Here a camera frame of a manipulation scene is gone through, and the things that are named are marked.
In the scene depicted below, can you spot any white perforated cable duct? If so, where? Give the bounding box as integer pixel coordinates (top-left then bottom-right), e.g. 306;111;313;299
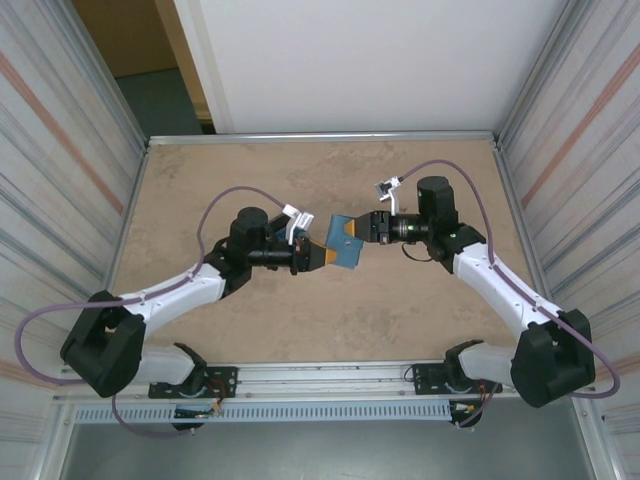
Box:
73;402;455;424

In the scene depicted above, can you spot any corrugated translucent side panel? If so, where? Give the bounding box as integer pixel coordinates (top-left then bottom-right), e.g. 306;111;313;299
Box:
502;0;640;441
0;0;146;446

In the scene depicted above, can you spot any aluminium table side rail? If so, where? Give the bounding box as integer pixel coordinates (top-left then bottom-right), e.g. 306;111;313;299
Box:
492;144;557;332
91;144;152;362

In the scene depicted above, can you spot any purple cable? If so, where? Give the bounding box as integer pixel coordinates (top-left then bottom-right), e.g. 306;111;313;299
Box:
398;158;623;429
14;185;296;439

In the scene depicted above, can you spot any thin black cable loop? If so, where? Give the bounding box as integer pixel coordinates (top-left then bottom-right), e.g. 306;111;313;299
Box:
401;243;437;265

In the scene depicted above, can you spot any blue folding card holder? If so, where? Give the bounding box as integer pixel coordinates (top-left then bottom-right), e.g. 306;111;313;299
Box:
323;213;365;270

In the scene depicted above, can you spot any aluminium frame cross bar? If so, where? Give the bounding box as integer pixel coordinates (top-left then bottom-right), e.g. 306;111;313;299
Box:
146;130;503;148

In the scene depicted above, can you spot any white door frame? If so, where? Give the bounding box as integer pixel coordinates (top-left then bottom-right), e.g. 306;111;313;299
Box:
153;0;236;135

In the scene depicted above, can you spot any aluminium upright frame post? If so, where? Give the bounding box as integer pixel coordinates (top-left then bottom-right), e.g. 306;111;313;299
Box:
497;0;586;149
49;0;151;151

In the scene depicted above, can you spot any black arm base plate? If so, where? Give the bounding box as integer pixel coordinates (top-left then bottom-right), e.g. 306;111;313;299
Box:
408;362;504;397
148;366;240;400

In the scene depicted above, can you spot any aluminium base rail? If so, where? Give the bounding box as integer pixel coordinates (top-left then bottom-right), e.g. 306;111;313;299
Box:
58;360;599;402

